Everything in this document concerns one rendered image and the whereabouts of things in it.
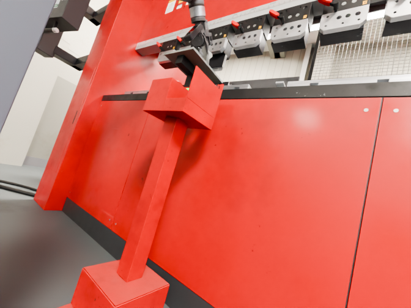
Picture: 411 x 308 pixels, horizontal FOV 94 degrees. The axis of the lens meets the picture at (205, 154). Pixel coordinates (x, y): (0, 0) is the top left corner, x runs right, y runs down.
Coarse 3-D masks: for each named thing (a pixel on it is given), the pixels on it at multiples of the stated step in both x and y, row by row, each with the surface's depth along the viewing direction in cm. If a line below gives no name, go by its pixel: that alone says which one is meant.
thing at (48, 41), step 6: (42, 36) 150; (48, 36) 154; (54, 36) 157; (60, 36) 161; (42, 42) 151; (48, 42) 154; (54, 42) 158; (36, 48) 150; (42, 48) 152; (48, 48) 155; (42, 54) 159; (48, 54) 156
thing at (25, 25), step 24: (0, 0) 25; (24, 0) 27; (48, 0) 29; (0, 24) 25; (24, 24) 27; (0, 48) 26; (24, 48) 28; (0, 72) 26; (24, 72) 28; (0, 96) 26; (0, 120) 27
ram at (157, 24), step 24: (168, 0) 149; (216, 0) 117; (240, 0) 106; (264, 0) 97; (312, 0) 82; (384, 0) 74; (144, 24) 160; (168, 24) 140; (192, 24) 124; (216, 24) 112; (144, 48) 152
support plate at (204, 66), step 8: (192, 48) 80; (168, 56) 90; (176, 56) 88; (192, 56) 85; (200, 56) 84; (200, 64) 89; (208, 64) 89; (184, 72) 101; (208, 72) 94; (216, 80) 99
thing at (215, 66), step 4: (212, 56) 111; (216, 56) 109; (220, 56) 107; (224, 56) 106; (212, 60) 110; (216, 60) 108; (220, 60) 107; (224, 60) 106; (212, 64) 109; (216, 64) 108; (220, 64) 106; (224, 64) 107; (212, 68) 110; (216, 68) 108; (220, 68) 106
